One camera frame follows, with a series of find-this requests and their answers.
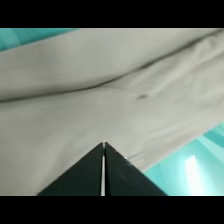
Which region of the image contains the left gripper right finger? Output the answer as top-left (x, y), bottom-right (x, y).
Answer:
top-left (104, 142), bottom-right (168, 197)

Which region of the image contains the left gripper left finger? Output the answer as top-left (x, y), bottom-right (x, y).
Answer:
top-left (37, 142), bottom-right (105, 197)

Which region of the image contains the brown shirt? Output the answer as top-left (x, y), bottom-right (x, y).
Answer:
top-left (0, 27), bottom-right (224, 197)

